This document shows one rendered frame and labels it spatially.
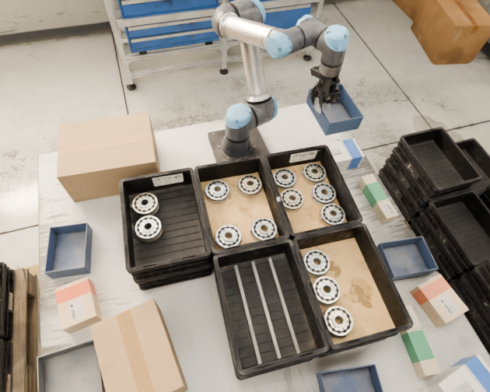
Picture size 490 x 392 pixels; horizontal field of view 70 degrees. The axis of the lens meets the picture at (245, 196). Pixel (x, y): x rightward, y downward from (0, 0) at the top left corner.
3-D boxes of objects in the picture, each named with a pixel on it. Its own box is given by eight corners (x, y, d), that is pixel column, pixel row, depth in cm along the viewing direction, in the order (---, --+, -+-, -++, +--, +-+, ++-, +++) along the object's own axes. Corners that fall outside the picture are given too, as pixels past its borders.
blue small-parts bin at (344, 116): (305, 101, 149) (309, 89, 143) (337, 96, 152) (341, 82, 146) (325, 135, 139) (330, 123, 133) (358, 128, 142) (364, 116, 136)
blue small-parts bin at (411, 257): (386, 281, 146) (393, 276, 140) (373, 249, 154) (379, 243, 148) (430, 274, 149) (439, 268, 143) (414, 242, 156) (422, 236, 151)
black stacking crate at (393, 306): (287, 250, 139) (292, 238, 130) (355, 236, 144) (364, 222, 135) (322, 355, 119) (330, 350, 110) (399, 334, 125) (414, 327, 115)
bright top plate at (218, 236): (211, 229, 137) (211, 229, 137) (236, 222, 140) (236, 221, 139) (220, 252, 133) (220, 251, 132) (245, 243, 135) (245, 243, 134)
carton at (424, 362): (432, 374, 128) (441, 372, 123) (418, 377, 127) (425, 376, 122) (404, 309, 140) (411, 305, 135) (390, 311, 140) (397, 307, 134)
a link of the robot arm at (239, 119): (219, 130, 167) (219, 107, 156) (242, 119, 172) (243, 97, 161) (234, 145, 161) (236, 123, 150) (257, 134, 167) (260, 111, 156)
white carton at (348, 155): (348, 149, 184) (354, 138, 176) (358, 166, 178) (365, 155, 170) (313, 156, 180) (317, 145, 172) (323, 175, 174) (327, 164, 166)
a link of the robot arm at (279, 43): (196, 8, 135) (279, 30, 103) (219, 1, 139) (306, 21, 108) (201, 39, 142) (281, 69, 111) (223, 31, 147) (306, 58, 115)
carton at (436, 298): (458, 314, 140) (469, 309, 134) (435, 327, 137) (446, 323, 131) (431, 279, 148) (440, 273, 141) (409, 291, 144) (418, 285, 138)
